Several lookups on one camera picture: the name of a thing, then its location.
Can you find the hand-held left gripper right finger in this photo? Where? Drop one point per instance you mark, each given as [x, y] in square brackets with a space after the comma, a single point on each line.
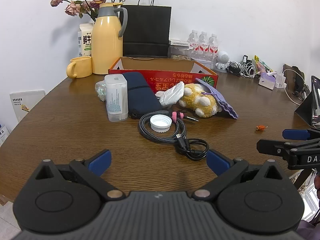
[217, 162]

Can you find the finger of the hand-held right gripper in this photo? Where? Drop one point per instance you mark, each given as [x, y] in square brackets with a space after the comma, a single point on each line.
[272, 147]
[296, 134]

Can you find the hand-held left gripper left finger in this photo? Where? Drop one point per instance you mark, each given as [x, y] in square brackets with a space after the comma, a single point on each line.
[100, 161]

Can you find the yellow plush toy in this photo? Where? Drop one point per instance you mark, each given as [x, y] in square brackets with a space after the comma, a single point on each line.
[197, 100]

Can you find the clear plastic container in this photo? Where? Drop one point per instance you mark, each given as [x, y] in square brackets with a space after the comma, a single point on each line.
[116, 97]

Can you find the white ribbed lid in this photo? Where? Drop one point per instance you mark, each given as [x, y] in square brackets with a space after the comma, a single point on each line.
[161, 122]

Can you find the iridescent plastic bag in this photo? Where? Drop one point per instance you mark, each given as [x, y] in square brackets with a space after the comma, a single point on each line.
[100, 91]

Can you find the navy fabric pouch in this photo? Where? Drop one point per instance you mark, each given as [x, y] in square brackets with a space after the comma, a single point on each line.
[140, 92]

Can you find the white tissue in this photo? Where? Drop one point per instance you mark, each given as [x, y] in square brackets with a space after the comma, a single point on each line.
[171, 93]

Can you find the red cardboard box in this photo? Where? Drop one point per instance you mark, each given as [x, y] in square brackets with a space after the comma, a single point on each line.
[162, 82]

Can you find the small orange object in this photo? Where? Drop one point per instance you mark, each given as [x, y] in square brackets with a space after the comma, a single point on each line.
[260, 128]

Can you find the black triangular stand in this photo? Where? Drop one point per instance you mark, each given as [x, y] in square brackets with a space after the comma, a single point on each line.
[306, 107]

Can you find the brown wooden stand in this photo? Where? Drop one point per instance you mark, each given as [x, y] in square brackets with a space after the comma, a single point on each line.
[296, 80]

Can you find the purple tissue box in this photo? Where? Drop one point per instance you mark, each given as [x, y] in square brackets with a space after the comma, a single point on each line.
[266, 81]

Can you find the colourful snack packet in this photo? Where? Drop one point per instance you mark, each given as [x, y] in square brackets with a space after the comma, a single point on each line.
[262, 65]

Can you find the black charger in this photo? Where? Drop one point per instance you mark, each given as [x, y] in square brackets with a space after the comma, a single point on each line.
[246, 60]

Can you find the white printed board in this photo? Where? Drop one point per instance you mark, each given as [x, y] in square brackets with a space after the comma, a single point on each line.
[27, 105]

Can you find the yellow mug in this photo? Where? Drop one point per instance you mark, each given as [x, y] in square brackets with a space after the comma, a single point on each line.
[82, 67]

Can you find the blue white packet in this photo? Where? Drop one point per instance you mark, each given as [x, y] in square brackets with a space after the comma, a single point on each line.
[3, 135]

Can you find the white round robot toy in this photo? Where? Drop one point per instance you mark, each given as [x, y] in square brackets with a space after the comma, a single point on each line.
[223, 57]

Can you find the clear jar of nuts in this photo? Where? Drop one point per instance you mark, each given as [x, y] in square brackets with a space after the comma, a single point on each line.
[180, 55]

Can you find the clear water bottle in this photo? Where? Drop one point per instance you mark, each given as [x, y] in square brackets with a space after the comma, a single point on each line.
[203, 43]
[213, 45]
[193, 42]

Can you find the yellow thermos jug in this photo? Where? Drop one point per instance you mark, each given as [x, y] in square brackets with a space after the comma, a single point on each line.
[106, 42]

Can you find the white milk carton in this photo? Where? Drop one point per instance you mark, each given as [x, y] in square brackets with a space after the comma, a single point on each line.
[83, 42]

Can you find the flat white box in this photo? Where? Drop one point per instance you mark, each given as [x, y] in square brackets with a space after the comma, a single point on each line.
[180, 42]

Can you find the black paper bag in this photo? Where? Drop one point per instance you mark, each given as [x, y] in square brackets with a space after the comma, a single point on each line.
[147, 27]

